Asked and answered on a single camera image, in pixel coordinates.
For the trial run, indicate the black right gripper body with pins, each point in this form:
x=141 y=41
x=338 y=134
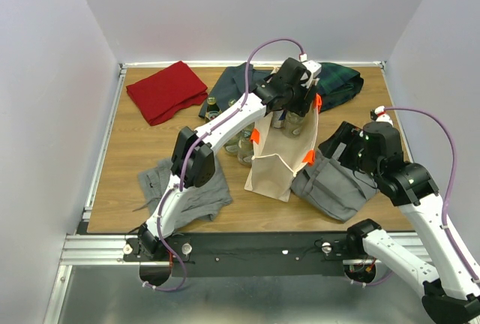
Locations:
x=364 y=163

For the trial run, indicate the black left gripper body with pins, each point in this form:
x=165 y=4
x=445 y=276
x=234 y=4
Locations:
x=298 y=106

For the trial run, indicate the clear Chang soda bottle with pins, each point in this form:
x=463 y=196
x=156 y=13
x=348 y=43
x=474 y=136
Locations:
x=245 y=148
x=293 y=124
x=247 y=129
x=231 y=147

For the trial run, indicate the red soda can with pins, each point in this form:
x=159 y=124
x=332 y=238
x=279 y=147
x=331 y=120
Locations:
x=277 y=120

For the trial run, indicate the beige canvas tote bag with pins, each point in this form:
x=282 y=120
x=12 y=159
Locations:
x=277 y=158

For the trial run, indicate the green Perrier bottle yellow label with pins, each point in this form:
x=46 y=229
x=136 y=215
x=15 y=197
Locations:
x=231 y=103

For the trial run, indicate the green Perrier bottle red label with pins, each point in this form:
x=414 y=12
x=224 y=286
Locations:
x=212 y=109

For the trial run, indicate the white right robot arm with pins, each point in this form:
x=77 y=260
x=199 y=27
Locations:
x=448 y=292

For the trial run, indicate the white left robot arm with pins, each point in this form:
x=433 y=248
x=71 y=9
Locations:
x=193 y=160

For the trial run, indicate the green plaid folded skirt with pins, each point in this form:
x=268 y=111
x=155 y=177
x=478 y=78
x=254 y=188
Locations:
x=337 y=85

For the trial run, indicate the grey pleated skirt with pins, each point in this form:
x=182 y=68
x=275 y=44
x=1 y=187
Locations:
x=336 y=191

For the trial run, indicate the dark teal folded jacket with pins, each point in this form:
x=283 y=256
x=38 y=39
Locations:
x=231 y=84

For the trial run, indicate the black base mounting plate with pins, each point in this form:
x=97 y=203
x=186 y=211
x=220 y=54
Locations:
x=247 y=254

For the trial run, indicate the red folded cloth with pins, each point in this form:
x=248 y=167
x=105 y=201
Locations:
x=160 y=96

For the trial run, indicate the grey knit shorts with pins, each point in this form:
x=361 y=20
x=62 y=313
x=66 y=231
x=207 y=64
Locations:
x=205 y=204

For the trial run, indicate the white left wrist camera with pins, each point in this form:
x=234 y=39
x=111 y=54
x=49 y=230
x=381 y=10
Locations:
x=313 y=68

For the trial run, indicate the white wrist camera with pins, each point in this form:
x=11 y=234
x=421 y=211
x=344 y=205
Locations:
x=379 y=114
x=313 y=68

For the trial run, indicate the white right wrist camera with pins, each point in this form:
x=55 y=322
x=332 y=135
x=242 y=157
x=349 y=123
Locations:
x=379 y=114

